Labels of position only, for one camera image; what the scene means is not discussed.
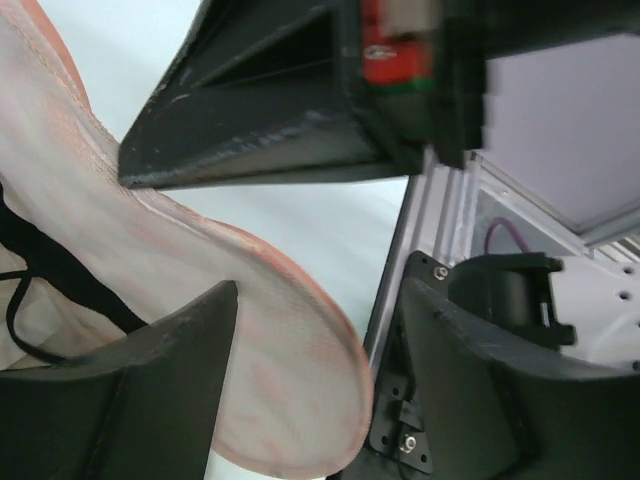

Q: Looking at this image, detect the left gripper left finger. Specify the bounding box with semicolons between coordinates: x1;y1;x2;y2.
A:
1;281;238;480

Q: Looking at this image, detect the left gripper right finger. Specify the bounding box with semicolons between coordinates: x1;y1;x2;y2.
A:
118;0;415;188

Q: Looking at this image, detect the floral mesh laundry bag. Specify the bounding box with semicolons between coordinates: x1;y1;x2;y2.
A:
1;1;374;479

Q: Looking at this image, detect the black bra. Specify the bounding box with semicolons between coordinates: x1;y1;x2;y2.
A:
1;194;149;365

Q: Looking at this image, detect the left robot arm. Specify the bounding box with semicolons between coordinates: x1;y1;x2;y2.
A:
1;1;639;479

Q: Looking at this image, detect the aluminium frame rail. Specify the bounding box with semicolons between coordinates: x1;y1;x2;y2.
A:
365;155;639;365

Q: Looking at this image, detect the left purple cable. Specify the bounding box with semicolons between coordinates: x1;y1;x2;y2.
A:
484;218;531;256

